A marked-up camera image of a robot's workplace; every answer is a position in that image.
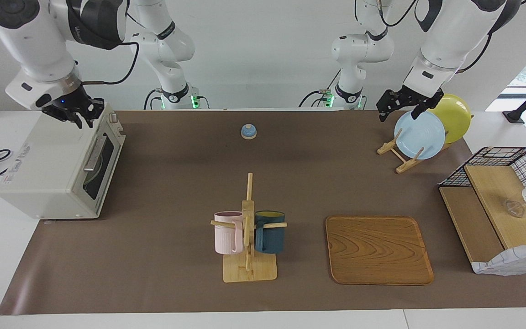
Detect black base cable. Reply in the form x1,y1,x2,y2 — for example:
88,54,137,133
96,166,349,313
299,69,342,108
143,88,163,110

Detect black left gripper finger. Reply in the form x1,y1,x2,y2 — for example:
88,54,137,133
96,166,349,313
377,90,399,122
411,91,444,119

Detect pink mug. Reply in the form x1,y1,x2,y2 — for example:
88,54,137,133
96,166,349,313
214,211,244,255

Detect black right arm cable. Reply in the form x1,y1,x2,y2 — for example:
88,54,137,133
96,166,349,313
81,41,139,85

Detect yellow plate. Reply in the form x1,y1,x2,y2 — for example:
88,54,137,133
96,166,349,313
426,94,472,144

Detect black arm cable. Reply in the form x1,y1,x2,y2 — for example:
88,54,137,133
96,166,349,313
456,33,494,73
81,41,139,85

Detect brown table mat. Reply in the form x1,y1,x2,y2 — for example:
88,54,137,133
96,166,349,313
0,110,526,316

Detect brown wooden tray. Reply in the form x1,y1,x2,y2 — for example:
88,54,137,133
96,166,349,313
326,216,434,286

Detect wooden plate rack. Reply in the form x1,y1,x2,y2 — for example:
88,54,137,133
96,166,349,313
377,114,473,174

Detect dark blue mug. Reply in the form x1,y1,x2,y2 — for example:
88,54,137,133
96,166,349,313
254,211,286,254

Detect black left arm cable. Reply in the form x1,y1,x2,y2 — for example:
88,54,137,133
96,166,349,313
456,33,494,73

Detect light blue plate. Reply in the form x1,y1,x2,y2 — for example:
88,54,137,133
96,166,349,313
394,111,446,160

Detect white toaster oven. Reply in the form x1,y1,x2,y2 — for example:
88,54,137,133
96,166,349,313
0,106,126,220

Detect wooden mug rack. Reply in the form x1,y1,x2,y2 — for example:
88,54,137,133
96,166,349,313
211,173,288,283

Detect clear glass piece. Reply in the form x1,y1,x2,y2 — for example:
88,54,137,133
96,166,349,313
503,199,526,218

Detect white checked cloth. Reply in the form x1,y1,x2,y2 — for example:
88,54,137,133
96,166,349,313
472,241,526,276

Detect light wooden shelf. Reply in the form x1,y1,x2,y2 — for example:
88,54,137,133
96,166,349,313
439,164,526,275

